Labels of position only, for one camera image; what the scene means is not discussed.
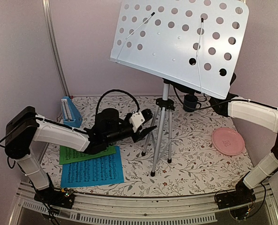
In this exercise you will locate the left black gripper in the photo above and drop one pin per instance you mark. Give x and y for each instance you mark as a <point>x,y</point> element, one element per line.
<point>142,134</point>

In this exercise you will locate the green sheet music page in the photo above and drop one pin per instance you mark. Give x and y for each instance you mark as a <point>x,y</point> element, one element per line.
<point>69,155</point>

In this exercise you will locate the white perforated music stand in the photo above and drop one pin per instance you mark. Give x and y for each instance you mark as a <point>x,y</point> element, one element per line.
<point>195,43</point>

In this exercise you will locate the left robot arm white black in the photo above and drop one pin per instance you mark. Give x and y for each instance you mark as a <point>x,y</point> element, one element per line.
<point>28,126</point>

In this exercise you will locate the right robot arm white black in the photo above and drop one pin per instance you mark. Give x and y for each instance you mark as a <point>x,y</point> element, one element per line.
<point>258,123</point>

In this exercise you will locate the dark blue mug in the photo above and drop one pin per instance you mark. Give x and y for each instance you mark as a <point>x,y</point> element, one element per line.
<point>191,103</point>

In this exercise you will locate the blue sheet music page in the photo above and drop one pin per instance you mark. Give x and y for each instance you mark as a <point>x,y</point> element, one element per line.
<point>105,170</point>

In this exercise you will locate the blue metronome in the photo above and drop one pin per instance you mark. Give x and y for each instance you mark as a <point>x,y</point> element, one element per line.
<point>70,114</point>

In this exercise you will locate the pink plastic plate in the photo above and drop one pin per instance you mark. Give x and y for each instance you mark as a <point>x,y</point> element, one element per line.
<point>228,141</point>

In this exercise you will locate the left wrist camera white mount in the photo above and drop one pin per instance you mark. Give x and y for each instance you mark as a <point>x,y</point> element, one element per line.
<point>136,120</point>

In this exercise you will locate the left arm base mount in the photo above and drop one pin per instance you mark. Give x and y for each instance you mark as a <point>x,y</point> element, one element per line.
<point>63,198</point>

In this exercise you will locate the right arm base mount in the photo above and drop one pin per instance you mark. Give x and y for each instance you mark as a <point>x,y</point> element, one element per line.
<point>241,195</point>

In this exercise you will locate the front aluminium rail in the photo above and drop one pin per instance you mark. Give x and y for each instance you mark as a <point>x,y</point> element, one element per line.
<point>90,209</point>

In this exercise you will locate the left aluminium frame post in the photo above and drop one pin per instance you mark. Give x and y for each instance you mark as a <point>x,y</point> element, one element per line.
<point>54,47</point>

